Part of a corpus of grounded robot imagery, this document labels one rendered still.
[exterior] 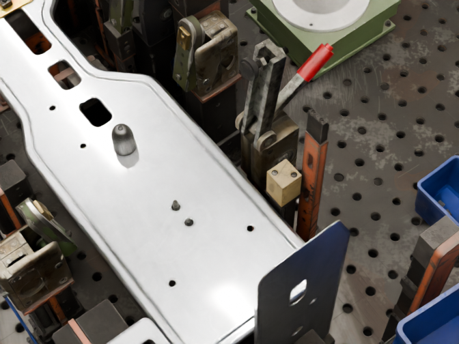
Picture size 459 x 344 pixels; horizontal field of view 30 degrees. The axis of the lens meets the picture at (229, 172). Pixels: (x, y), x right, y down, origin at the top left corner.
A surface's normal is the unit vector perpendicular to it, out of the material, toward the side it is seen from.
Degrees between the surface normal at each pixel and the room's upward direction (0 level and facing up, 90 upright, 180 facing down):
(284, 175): 0
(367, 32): 90
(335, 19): 3
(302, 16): 3
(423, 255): 90
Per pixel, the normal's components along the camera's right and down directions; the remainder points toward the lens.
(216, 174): -0.03, -0.50
